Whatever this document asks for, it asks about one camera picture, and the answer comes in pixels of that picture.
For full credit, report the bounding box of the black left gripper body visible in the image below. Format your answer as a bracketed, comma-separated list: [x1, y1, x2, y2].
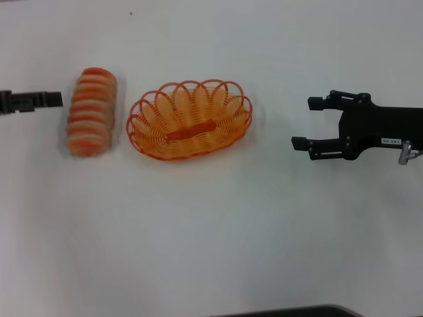
[0, 90, 14, 116]

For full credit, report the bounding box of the orange woven plastic basket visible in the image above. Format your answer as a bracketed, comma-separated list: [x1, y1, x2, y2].
[126, 79, 254, 163]

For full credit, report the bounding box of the silver cable connector plug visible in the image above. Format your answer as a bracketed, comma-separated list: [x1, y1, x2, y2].
[397, 140, 414, 166]

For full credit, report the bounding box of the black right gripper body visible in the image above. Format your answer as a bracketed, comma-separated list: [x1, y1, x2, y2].
[338, 101, 423, 162]

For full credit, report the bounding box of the orange striped bread loaf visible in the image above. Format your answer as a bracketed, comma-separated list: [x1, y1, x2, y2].
[65, 67, 118, 158]

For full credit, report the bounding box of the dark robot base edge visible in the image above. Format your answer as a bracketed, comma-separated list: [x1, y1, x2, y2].
[211, 304, 360, 317]

